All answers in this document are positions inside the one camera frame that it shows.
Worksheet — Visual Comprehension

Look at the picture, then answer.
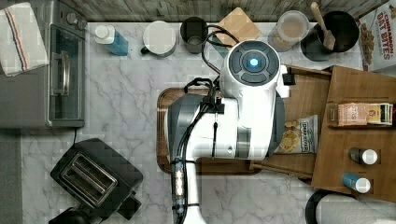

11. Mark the wooden drawer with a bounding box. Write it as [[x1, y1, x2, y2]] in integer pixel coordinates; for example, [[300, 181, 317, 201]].
[[249, 65, 332, 179]]

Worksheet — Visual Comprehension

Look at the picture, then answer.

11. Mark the wooden drawer cabinet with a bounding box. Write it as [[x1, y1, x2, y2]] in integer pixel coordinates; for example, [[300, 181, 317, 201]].
[[311, 65, 396, 202]]

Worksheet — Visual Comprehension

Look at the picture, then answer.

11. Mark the wooden serving tray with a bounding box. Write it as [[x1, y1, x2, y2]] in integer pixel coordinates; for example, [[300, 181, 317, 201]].
[[156, 88, 262, 175]]

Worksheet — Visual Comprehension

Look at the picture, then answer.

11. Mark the wooden spatula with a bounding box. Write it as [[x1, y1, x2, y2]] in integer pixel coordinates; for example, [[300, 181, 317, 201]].
[[310, 2, 335, 50]]

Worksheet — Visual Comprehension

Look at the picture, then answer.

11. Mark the cinnamon oat bites box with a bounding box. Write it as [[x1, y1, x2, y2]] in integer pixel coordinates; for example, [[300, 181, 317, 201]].
[[358, 0, 396, 72]]

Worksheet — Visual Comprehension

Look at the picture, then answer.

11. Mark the clear glass jar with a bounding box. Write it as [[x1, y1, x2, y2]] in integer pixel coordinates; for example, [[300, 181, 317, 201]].
[[268, 10, 309, 52]]

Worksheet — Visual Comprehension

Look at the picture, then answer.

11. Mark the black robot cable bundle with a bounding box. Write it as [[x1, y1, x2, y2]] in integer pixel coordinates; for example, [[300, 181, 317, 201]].
[[171, 23, 241, 224]]

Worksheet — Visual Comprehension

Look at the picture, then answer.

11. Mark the white paper towel roll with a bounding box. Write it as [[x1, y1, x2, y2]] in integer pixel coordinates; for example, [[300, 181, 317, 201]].
[[314, 194, 396, 224]]

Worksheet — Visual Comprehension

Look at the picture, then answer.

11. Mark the dark spice bottle white cap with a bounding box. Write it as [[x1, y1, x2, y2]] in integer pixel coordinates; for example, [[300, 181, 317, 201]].
[[348, 147, 378, 165]]

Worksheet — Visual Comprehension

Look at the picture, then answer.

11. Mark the chips snack bag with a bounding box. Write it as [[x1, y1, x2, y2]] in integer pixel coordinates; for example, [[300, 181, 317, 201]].
[[275, 115, 318, 154]]

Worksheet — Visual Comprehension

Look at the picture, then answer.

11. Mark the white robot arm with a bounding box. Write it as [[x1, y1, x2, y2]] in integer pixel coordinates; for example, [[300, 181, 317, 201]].
[[163, 40, 290, 224]]

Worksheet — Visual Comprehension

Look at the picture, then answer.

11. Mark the dark grey cup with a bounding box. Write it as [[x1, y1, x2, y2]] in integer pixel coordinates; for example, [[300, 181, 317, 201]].
[[180, 17, 208, 54]]

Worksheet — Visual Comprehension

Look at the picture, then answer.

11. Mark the black two-slot toaster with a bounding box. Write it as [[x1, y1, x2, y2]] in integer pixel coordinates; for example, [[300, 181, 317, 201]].
[[49, 138, 143, 224]]

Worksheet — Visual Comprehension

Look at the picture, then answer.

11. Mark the teal canister wooden lid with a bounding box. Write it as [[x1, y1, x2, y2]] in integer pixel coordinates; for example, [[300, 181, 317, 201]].
[[213, 7, 261, 58]]

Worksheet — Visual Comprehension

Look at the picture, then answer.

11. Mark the silver toaster oven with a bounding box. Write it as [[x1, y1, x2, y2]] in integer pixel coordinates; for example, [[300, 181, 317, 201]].
[[1, 0, 86, 129]]

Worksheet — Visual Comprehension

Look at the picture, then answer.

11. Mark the black utensil pot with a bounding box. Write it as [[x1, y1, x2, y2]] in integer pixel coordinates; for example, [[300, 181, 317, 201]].
[[301, 11, 360, 62]]

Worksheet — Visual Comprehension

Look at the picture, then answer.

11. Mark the white lidded green mug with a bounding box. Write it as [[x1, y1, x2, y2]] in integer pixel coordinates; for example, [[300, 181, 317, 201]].
[[140, 21, 177, 57]]

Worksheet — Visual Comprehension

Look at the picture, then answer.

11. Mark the yellow tea box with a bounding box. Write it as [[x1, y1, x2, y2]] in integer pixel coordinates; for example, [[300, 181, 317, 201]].
[[367, 103, 393, 125]]

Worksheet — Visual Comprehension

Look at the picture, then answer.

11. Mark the pink tea box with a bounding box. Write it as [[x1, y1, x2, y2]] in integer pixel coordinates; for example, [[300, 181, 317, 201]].
[[327, 103, 368, 127]]

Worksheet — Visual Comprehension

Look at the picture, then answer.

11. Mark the blue spice bottle white cap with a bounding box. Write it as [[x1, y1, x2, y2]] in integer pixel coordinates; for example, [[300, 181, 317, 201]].
[[342, 173, 371, 193]]

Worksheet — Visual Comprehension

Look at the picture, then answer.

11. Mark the striped white dish towel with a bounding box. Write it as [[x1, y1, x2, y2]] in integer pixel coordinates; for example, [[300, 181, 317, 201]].
[[0, 2, 49, 77]]

